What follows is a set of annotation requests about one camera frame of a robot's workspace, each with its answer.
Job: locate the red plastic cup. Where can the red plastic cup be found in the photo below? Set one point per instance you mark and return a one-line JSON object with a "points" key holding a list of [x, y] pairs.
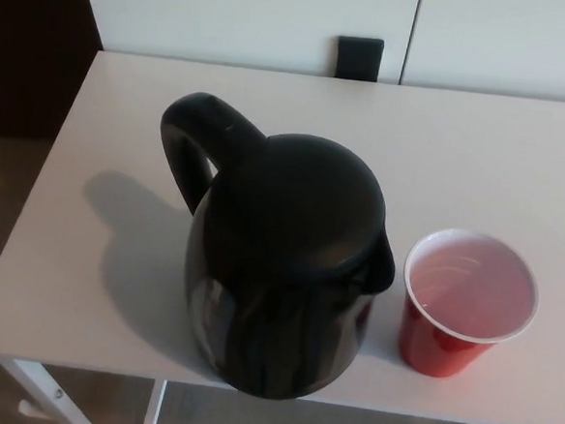
{"points": [[428, 346]]}

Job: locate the black electric kettle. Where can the black electric kettle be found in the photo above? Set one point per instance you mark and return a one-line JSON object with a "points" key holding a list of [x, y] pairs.
{"points": [[288, 198]]}

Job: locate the black rectangular wall plate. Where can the black rectangular wall plate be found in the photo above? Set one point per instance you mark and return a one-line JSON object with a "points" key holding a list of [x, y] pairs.
{"points": [[359, 57]]}

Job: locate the white cabinet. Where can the white cabinet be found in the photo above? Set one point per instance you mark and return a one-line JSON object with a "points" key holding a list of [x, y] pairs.
{"points": [[228, 14]]}

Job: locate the dark brown wooden panel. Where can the dark brown wooden panel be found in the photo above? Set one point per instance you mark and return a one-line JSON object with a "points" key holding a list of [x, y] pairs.
{"points": [[33, 34]]}

